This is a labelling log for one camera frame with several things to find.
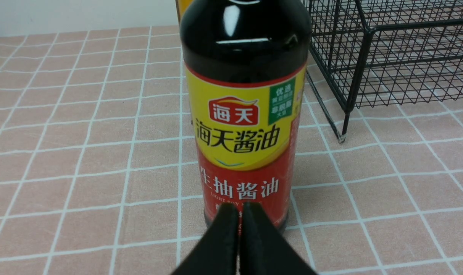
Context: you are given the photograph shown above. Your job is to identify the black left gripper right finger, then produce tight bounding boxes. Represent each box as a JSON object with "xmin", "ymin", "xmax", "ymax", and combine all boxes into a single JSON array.
[{"xmin": 240, "ymin": 202, "xmax": 316, "ymax": 275}]

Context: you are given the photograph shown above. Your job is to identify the black wire mesh shelf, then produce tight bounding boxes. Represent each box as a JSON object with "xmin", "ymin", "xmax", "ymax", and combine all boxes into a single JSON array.
[{"xmin": 303, "ymin": 0, "xmax": 463, "ymax": 143}]

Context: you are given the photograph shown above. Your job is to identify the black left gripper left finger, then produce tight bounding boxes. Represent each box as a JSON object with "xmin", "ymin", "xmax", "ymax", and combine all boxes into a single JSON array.
[{"xmin": 172, "ymin": 204, "xmax": 239, "ymax": 275}]

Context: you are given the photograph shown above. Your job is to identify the pink checked tablecloth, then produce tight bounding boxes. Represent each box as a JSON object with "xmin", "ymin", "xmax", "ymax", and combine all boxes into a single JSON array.
[{"xmin": 0, "ymin": 26, "xmax": 463, "ymax": 275}]

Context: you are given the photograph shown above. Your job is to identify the amber cooking wine bottle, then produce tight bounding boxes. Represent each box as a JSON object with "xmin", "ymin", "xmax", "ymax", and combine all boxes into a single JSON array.
[{"xmin": 175, "ymin": 0, "xmax": 193, "ymax": 24}]

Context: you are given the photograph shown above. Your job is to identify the dark soy sauce bottle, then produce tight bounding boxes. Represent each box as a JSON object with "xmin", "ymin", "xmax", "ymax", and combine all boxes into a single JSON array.
[{"xmin": 179, "ymin": 0, "xmax": 312, "ymax": 232}]

